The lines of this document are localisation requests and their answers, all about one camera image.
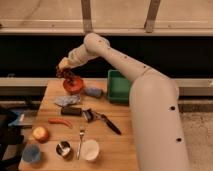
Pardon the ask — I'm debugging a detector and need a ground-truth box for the white cup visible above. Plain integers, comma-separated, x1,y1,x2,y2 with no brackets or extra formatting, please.
81,139,100,162

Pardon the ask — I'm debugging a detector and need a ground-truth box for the black chair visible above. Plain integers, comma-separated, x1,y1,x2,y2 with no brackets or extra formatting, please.
0,105,24,171

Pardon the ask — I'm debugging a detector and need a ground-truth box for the crumpled light blue cloth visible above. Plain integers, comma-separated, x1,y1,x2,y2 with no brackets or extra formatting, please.
54,95,81,107

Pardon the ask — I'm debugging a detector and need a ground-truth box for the blue plastic cup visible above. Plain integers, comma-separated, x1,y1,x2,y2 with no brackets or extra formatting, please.
22,144,41,164

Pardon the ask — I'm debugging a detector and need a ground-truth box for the green plastic tray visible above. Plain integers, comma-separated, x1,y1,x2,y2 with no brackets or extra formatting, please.
107,70,131,104

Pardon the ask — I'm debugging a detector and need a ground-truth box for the small metal cup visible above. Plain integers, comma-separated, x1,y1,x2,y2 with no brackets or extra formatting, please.
56,141,71,157

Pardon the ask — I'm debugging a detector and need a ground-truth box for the silver fork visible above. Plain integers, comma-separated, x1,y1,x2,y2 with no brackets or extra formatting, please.
76,129,85,160

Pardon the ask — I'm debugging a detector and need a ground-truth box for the red yellow apple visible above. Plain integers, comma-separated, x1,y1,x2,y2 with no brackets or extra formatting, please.
32,126,49,142

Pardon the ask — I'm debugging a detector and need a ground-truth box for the blue sponge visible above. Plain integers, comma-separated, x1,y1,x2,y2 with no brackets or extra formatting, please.
85,87,103,98

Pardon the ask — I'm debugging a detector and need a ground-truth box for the dark red grape bunch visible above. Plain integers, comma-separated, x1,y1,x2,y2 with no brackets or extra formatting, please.
63,68,75,82

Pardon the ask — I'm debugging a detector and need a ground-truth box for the left metal window post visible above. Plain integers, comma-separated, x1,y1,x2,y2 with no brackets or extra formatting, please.
81,0,92,34

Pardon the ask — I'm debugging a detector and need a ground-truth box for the right metal window post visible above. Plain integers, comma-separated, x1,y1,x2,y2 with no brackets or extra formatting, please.
144,0,161,33

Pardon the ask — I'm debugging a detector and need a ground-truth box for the red bowl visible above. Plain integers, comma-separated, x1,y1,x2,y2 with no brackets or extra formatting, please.
63,76,84,94

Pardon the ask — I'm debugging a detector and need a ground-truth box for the metal window post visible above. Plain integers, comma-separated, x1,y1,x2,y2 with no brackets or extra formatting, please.
144,0,161,33
81,0,92,34

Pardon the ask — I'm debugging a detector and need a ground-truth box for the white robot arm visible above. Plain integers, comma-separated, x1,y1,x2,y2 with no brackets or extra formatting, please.
58,33,190,171

